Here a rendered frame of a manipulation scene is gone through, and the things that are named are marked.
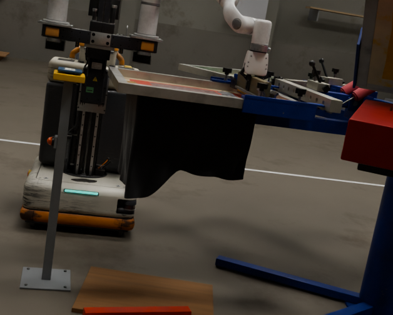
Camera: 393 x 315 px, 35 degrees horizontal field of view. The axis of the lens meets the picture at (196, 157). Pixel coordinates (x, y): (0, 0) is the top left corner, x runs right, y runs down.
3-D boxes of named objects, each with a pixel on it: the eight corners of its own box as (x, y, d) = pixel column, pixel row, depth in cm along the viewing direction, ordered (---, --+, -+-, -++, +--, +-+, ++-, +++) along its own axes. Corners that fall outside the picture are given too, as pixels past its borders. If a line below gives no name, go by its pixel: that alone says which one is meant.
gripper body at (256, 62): (267, 49, 269) (262, 75, 271) (244, 46, 267) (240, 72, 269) (272, 51, 262) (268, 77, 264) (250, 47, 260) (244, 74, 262)
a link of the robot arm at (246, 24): (227, 7, 279) (252, 39, 271) (209, 3, 269) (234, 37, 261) (238, -8, 274) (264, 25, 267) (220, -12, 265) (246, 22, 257)
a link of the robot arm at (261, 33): (237, 15, 266) (250, 17, 273) (233, 39, 268) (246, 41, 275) (266, 19, 256) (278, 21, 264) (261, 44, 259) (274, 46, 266)
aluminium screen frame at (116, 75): (117, 92, 228) (118, 82, 227) (107, 74, 283) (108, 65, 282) (314, 118, 246) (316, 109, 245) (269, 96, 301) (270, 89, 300)
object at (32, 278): (19, 289, 270) (42, 71, 250) (22, 268, 291) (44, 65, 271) (70, 291, 275) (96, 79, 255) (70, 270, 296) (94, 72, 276)
